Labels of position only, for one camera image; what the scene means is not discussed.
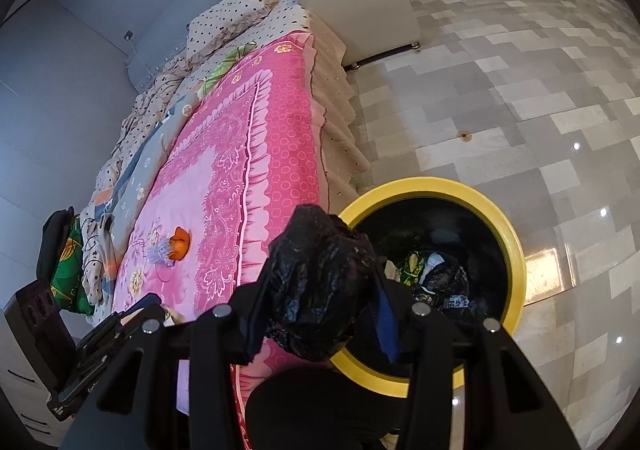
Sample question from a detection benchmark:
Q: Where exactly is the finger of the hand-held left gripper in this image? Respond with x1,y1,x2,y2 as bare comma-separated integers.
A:
120,291,163,318

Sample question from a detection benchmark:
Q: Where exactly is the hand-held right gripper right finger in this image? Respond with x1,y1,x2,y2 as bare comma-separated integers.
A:
372,275,583,450

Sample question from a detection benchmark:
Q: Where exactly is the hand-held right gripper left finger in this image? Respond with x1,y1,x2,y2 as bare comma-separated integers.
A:
59,270,281,450

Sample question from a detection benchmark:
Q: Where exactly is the balled black plastic bag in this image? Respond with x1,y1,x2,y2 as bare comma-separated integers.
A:
267,204,383,363

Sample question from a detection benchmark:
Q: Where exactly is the yellow-rimmed trash bin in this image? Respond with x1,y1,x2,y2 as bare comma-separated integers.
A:
327,176,528,398

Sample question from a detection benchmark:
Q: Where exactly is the purple knit ball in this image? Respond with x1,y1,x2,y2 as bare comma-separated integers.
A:
145,234,176,268

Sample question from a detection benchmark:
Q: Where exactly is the white drawer cabinet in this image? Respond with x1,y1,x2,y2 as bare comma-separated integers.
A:
0,300,66,450

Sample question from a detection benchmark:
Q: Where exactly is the green patterned pillow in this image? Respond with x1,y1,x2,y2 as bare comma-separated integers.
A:
47,215,96,316

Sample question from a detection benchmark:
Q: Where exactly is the orange peel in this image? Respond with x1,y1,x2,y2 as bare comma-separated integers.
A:
167,226,193,262

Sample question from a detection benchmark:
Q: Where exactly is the black cloth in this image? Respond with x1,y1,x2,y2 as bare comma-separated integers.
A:
36,209,76,288

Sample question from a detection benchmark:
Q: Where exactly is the grey-blue floral quilt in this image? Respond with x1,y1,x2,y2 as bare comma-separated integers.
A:
97,90,201,251

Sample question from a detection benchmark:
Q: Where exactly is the pink floral bedsheet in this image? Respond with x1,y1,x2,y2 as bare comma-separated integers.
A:
111,30,331,411

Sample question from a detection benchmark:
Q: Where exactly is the beige ruffled bed skirt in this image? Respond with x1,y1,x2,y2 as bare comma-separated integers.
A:
300,25,373,211

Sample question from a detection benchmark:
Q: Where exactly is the polka dot quilt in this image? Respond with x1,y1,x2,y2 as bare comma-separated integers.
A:
82,0,313,308

